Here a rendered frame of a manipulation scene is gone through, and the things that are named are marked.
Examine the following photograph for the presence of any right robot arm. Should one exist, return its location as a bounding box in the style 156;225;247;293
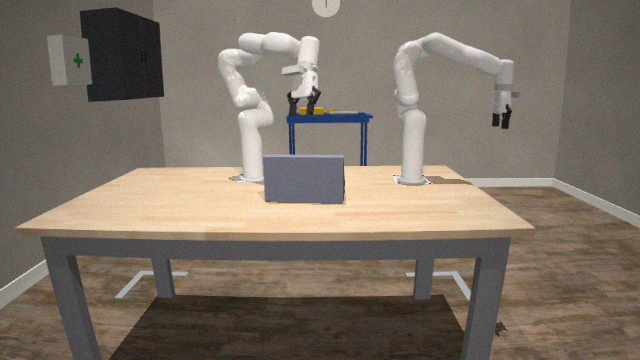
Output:
218;32;320;181

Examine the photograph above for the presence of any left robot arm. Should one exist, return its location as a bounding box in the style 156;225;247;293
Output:
393;33;525;183

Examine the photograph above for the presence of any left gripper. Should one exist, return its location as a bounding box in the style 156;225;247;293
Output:
492;90;512;129

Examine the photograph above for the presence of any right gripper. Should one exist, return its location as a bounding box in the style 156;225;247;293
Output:
287;70;321;116

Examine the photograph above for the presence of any grey switch panel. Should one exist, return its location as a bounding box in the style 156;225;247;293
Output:
263;155;345;204

